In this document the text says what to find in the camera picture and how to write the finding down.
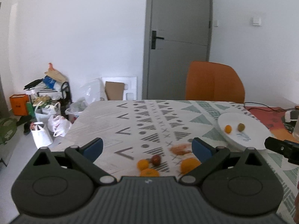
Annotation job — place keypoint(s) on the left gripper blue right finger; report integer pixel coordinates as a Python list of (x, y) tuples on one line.
[(211, 159)]

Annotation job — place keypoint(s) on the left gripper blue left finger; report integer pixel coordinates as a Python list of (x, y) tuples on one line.
[(82, 159)]

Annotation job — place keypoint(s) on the large orange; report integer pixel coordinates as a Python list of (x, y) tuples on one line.
[(188, 165)]

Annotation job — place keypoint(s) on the small orange kumquat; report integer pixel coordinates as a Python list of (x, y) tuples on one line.
[(228, 129)]

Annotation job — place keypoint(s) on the small green-brown fruit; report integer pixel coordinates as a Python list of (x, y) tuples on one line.
[(241, 127)]

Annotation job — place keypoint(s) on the dark red apple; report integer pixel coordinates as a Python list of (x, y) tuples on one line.
[(156, 160)]

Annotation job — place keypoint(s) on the orange tangerine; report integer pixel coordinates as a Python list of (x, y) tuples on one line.
[(149, 173)]

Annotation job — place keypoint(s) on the person's right hand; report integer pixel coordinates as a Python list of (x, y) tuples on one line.
[(296, 217)]

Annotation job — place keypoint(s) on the ribbed glass cup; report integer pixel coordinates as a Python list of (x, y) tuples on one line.
[(296, 131)]

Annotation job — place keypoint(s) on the orange red cartoon tablecloth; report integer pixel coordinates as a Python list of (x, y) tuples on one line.
[(273, 121)]

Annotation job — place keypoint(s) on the white round plate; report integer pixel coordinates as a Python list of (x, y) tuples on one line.
[(253, 136)]

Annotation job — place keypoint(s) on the white plastic bag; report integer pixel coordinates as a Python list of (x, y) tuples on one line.
[(58, 125)]

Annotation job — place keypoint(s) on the white paper bag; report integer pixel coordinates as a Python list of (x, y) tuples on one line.
[(41, 135)]

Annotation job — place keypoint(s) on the black metal rack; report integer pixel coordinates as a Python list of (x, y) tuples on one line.
[(66, 98)]

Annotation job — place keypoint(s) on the white patterned tablecloth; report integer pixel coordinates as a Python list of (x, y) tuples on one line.
[(135, 130)]

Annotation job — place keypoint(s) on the brown cardboard box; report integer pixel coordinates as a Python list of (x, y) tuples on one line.
[(114, 90)]

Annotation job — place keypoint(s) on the orange chair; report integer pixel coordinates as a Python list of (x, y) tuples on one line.
[(209, 81)]

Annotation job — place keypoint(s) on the white foam board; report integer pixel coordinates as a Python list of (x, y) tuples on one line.
[(130, 85)]

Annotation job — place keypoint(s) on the green bag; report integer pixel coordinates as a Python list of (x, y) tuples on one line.
[(8, 129)]

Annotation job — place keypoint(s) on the blue package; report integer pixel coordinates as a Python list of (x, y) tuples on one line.
[(49, 82)]

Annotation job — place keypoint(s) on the orange storage box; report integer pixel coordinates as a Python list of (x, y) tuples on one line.
[(18, 104)]

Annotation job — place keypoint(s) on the brown paper bag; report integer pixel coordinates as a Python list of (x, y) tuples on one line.
[(55, 74)]

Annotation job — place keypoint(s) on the grey door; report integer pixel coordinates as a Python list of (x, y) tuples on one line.
[(186, 27)]

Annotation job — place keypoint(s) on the black door handle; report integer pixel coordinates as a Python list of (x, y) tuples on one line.
[(154, 39)]

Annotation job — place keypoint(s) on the white light switch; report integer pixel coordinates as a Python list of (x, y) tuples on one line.
[(256, 21)]

